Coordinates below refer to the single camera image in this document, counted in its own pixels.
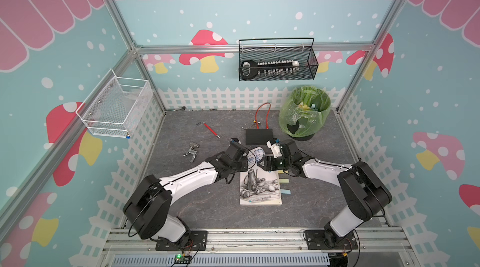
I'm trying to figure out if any sketch drawing book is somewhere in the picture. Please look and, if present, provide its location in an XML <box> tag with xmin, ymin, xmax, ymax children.
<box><xmin>239</xmin><ymin>147</ymin><xmax>282</xmax><ymax>206</ymax></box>

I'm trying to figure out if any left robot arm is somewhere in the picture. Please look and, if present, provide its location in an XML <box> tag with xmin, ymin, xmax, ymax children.
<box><xmin>123</xmin><ymin>140</ymin><xmax>251</xmax><ymax>243</ymax></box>

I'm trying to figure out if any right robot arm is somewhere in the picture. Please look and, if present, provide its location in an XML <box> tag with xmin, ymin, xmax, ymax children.
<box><xmin>256</xmin><ymin>140</ymin><xmax>393</xmax><ymax>245</ymax></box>

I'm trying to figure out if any black flat box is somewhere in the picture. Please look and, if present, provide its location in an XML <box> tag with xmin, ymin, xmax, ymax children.
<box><xmin>245</xmin><ymin>128</ymin><xmax>274</xmax><ymax>145</ymax></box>

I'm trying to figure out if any small metal clamp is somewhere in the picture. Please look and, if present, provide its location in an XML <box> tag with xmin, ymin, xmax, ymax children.
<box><xmin>183</xmin><ymin>142</ymin><xmax>200</xmax><ymax>163</ymax></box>

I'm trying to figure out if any green bagged trash bin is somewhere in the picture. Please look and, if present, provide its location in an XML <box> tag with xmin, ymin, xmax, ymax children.
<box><xmin>279</xmin><ymin>86</ymin><xmax>331</xmax><ymax>141</ymax></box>

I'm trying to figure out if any black socket bit holder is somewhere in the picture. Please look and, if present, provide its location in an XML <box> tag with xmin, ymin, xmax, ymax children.
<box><xmin>239</xmin><ymin>60</ymin><xmax>300</xmax><ymax>80</ymax></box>

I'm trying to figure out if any green circuit board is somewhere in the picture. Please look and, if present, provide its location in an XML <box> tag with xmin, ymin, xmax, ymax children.
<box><xmin>174</xmin><ymin>254</ymin><xmax>193</xmax><ymax>265</ymax></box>

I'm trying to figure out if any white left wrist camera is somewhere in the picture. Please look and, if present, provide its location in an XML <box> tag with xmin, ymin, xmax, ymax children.
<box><xmin>230</xmin><ymin>138</ymin><xmax>240</xmax><ymax>145</ymax></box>

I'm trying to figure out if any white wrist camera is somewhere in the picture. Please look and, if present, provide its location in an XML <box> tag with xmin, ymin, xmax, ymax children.
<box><xmin>230</xmin><ymin>138</ymin><xmax>240</xmax><ymax>145</ymax></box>
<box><xmin>267</xmin><ymin>138</ymin><xmax>282</xmax><ymax>158</ymax></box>

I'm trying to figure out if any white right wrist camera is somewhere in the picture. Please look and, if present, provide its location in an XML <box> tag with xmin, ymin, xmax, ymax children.
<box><xmin>267</xmin><ymin>138</ymin><xmax>282</xmax><ymax>158</ymax></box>

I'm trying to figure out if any red handled tool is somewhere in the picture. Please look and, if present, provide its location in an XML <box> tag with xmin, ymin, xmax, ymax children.
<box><xmin>196</xmin><ymin>122</ymin><xmax>221</xmax><ymax>139</ymax></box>

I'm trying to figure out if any red cable loop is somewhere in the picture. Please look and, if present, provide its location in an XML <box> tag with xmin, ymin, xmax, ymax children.
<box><xmin>254</xmin><ymin>101</ymin><xmax>272</xmax><ymax>130</ymax></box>

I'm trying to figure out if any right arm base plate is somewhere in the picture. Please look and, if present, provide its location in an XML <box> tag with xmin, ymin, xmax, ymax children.
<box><xmin>303</xmin><ymin>229</ymin><xmax>359</xmax><ymax>252</ymax></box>

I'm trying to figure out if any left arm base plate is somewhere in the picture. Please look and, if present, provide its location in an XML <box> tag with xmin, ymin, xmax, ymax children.
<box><xmin>155</xmin><ymin>230</ymin><xmax>209</xmax><ymax>252</ymax></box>

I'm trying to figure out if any grey slotted cable duct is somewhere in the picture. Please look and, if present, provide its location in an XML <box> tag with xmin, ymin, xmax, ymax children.
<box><xmin>111</xmin><ymin>253</ymin><xmax>331</xmax><ymax>267</ymax></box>

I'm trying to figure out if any black wire wall basket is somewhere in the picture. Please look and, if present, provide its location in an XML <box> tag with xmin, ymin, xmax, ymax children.
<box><xmin>238</xmin><ymin>38</ymin><xmax>319</xmax><ymax>82</ymax></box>

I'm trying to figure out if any white wire wall basket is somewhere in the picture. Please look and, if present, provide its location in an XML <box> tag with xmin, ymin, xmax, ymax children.
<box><xmin>76</xmin><ymin>70</ymin><xmax>153</xmax><ymax>139</ymax></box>

